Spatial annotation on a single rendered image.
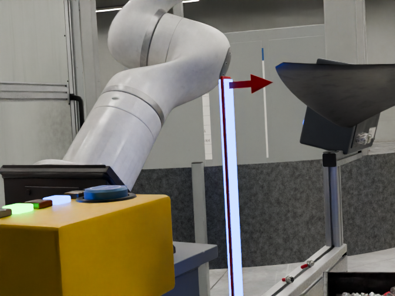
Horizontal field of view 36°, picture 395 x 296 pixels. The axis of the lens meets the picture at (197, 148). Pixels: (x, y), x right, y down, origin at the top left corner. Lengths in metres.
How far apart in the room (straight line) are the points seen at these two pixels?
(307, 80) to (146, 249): 0.28
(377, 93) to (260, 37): 5.97
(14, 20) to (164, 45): 1.54
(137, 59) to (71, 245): 0.71
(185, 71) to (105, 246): 0.62
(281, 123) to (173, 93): 5.59
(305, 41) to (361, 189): 4.22
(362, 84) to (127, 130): 0.41
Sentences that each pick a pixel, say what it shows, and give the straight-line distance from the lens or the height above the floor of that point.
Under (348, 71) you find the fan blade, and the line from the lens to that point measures 0.65.
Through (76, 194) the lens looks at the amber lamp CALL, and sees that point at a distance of 0.57.
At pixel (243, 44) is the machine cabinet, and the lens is 6.73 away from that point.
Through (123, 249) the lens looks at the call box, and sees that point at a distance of 0.50.
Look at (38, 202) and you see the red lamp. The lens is 0.53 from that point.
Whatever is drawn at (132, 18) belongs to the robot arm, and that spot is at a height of 1.33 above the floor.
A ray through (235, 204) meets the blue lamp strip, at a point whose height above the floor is 1.03.
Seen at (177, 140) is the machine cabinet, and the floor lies 0.88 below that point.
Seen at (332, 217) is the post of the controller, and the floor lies 0.92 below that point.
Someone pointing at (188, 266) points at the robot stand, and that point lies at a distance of 0.93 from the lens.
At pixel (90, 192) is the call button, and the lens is 0.55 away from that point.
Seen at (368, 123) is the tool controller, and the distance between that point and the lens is 1.43.
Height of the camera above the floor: 1.14
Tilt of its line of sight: 3 degrees down
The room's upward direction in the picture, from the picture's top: 3 degrees counter-clockwise
